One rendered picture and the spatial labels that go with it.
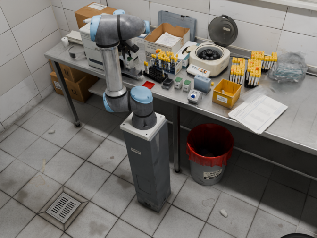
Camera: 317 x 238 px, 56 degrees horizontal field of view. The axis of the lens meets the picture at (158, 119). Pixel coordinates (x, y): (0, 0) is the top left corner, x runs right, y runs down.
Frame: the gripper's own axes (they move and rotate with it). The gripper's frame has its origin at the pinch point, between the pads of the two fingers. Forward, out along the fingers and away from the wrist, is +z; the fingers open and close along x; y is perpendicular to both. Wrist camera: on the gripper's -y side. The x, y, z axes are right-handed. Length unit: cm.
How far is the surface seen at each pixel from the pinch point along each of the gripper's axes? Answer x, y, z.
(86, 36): 4.4, 31.1, -13.5
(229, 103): 0, -74, 8
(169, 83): -3.3, -29.3, 11.0
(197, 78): -7.2, -48.7, 2.4
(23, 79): 3, 141, 64
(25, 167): 67, 85, 100
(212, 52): -38, -46, 2
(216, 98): -1, -65, 8
